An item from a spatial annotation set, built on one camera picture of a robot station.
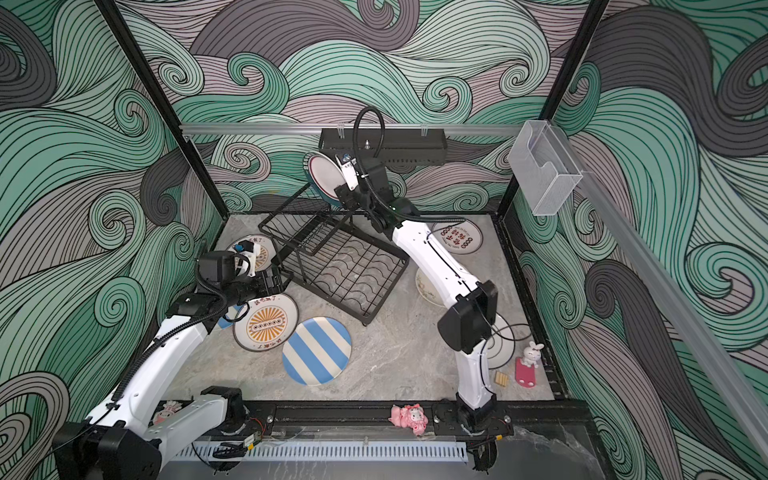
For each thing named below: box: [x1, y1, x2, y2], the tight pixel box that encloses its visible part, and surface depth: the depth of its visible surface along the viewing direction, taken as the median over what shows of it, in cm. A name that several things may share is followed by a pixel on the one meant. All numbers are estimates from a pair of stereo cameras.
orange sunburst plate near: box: [233, 294, 299, 352], surface depth 90 cm
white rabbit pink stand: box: [515, 341, 545, 388], surface depth 80 cm
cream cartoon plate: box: [416, 268, 445, 307], surface depth 99 cm
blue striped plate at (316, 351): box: [282, 317, 353, 386], surface depth 86 cm
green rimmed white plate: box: [302, 151, 344, 206], surface depth 95 cm
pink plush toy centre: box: [388, 404, 429, 436], surface depth 73 cm
